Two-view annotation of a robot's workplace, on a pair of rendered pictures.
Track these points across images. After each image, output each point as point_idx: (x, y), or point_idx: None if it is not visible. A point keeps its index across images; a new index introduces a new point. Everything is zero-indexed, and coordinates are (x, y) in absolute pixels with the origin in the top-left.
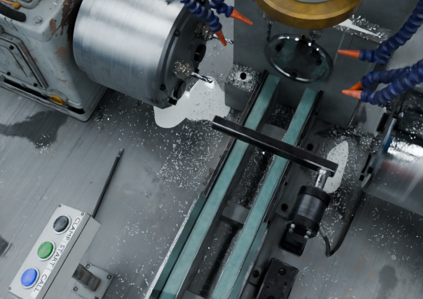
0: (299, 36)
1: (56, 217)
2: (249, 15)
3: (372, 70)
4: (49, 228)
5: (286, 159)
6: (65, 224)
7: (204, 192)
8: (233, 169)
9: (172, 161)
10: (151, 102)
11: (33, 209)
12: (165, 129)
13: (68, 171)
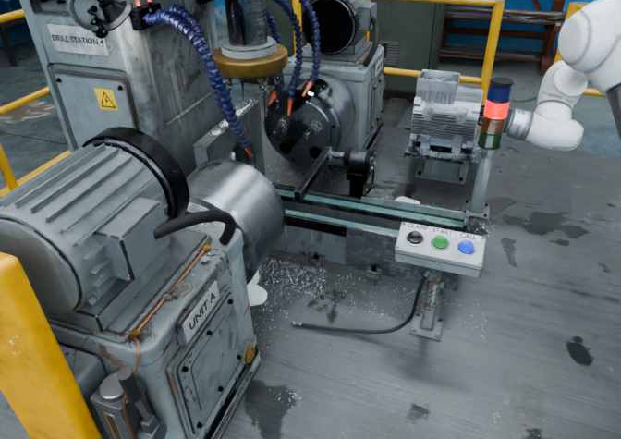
0: (237, 142)
1: (408, 247)
2: (216, 158)
3: (261, 128)
4: (420, 249)
5: (310, 195)
6: (415, 231)
7: (345, 225)
8: (322, 217)
9: (301, 288)
10: (283, 225)
11: (369, 390)
12: (268, 296)
13: (321, 366)
